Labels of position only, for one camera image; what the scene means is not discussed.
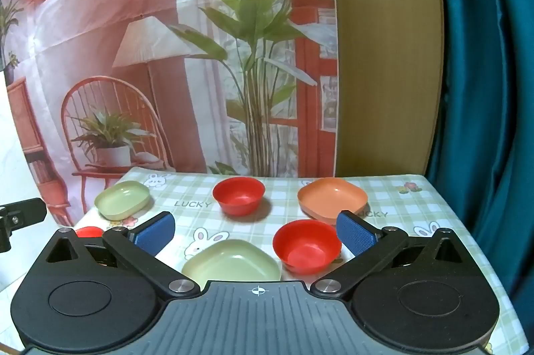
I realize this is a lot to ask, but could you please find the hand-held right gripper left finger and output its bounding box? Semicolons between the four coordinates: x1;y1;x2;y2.
43;212;202;300

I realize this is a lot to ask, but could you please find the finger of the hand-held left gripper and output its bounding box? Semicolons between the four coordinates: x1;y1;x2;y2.
0;197;48;254

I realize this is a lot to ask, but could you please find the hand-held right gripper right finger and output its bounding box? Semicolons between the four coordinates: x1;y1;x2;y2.
312;210;481;298

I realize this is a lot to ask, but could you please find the orange plate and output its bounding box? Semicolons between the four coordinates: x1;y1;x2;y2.
297;177;368;222

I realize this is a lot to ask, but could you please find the light green plate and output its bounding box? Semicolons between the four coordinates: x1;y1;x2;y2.
181;239;281;291
94;180;151;221

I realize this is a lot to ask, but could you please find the green checkered rabbit tablecloth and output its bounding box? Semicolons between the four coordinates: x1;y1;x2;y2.
74;166;523;355

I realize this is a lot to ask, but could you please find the yellow wooden board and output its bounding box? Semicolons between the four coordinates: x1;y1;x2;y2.
324;0;445;179

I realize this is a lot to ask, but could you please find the teal curtain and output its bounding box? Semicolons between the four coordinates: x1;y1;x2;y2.
425;0;534;324

